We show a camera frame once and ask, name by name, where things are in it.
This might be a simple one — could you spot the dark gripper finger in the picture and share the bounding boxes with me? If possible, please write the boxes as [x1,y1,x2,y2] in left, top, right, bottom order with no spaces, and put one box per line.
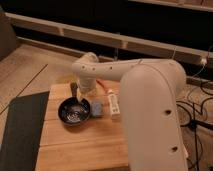
[70,82,78,97]

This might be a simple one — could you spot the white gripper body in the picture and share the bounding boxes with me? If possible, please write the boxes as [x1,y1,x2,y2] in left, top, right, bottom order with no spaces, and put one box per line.
[77,78,96,100]

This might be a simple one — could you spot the black ceramic bowl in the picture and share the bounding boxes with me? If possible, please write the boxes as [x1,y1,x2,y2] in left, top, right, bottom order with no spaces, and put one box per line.
[58,97,91,126]

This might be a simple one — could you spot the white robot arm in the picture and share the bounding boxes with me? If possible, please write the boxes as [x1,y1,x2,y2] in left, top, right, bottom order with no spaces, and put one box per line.
[72,53,188,171]

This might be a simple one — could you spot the orange red pen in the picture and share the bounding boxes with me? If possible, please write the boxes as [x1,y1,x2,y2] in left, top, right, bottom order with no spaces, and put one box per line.
[96,79,108,90]

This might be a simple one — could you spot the blue sponge block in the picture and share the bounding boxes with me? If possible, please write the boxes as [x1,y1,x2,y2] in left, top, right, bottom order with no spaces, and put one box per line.
[91,101,103,117]

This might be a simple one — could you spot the white tube with label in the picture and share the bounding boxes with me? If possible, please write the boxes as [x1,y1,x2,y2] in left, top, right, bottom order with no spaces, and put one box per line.
[107,89,120,119]

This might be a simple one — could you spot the wooden bamboo board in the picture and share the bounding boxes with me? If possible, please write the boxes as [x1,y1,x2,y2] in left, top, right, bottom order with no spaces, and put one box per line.
[35,83,130,171]

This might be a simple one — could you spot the dark grey mat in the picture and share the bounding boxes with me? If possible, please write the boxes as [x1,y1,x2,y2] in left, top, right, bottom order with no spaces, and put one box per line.
[0,92,49,171]

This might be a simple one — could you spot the dark couch corner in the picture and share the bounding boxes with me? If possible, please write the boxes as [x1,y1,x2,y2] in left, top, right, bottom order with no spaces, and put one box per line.
[0,6,20,61]

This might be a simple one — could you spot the white power plug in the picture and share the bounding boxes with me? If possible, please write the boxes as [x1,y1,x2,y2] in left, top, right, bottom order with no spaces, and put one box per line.
[200,58,207,65]

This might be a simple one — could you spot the white shelf rail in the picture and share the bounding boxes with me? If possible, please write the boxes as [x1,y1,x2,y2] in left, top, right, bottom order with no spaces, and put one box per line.
[6,13,213,68]

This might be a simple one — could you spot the black cables on floor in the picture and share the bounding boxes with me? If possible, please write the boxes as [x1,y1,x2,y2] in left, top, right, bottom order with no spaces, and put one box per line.
[175,79,213,171]

